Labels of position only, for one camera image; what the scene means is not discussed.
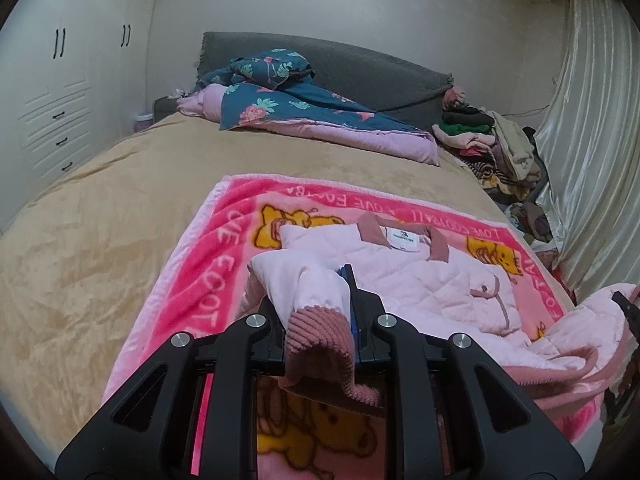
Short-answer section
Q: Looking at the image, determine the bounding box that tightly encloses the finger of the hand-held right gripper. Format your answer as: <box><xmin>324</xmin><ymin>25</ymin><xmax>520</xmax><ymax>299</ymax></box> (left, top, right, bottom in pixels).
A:
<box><xmin>612</xmin><ymin>290</ymin><xmax>640</xmax><ymax>341</ymax></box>

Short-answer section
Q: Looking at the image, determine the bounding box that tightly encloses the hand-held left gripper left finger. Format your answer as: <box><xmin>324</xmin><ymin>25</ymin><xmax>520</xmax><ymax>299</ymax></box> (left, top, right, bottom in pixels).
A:
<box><xmin>56</xmin><ymin>302</ymin><xmax>287</xmax><ymax>480</ymax></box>

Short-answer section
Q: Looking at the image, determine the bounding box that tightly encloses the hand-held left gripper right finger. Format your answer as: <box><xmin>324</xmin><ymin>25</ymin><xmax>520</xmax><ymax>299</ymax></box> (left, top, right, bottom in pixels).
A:
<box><xmin>340</xmin><ymin>264</ymin><xmax>587</xmax><ymax>480</ymax></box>

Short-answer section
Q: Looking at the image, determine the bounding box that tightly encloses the pink quilted jacket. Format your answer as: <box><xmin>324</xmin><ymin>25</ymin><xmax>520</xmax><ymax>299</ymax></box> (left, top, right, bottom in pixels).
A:
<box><xmin>235</xmin><ymin>211</ymin><xmax>640</xmax><ymax>408</ymax></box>

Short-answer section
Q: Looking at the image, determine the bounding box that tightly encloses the dark patterned clothes heap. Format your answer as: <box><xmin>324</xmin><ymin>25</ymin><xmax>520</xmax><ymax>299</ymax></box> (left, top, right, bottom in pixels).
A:
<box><xmin>505</xmin><ymin>200</ymin><xmax>566</xmax><ymax>261</ymax></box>

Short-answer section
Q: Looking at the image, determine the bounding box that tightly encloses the pile of mixed clothes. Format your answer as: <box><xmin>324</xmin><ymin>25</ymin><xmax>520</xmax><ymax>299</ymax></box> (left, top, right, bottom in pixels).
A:
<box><xmin>432</xmin><ymin>85</ymin><xmax>546</xmax><ymax>201</ymax></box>

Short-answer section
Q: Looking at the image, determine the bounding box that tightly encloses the pink printed bear blanket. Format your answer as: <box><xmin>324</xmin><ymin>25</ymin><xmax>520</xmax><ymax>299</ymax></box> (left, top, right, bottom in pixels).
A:
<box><xmin>100</xmin><ymin>174</ymin><xmax>608</xmax><ymax>480</ymax></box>

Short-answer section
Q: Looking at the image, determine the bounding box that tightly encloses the cream satin curtain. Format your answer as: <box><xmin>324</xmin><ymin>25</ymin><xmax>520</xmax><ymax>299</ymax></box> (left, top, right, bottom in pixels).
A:
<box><xmin>530</xmin><ymin>0</ymin><xmax>640</xmax><ymax>306</ymax></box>

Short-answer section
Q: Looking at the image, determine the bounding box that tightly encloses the tan bed cover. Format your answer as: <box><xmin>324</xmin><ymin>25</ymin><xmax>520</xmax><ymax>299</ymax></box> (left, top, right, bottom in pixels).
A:
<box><xmin>0</xmin><ymin>110</ymin><xmax>576</xmax><ymax>461</ymax></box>

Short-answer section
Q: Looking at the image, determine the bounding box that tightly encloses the teal floral quilt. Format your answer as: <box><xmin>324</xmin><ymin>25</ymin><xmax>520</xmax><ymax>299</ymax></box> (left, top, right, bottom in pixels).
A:
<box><xmin>177</xmin><ymin>49</ymin><xmax>441</xmax><ymax>166</ymax></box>

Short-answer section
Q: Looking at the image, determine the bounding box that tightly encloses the grey padded headboard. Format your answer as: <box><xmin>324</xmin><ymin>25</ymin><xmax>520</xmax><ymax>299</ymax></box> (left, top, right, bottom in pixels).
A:
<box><xmin>195</xmin><ymin>31</ymin><xmax>456</xmax><ymax>133</ymax></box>

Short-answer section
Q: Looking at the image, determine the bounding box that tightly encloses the grey bedside table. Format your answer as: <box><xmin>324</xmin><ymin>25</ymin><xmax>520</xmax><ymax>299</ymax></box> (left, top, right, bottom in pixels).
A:
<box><xmin>152</xmin><ymin>95</ymin><xmax>197</xmax><ymax>123</ymax></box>

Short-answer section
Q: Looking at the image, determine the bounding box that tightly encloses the white wardrobe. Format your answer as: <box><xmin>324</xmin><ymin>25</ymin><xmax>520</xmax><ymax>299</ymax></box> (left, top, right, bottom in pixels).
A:
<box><xmin>0</xmin><ymin>0</ymin><xmax>156</xmax><ymax>231</ymax></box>

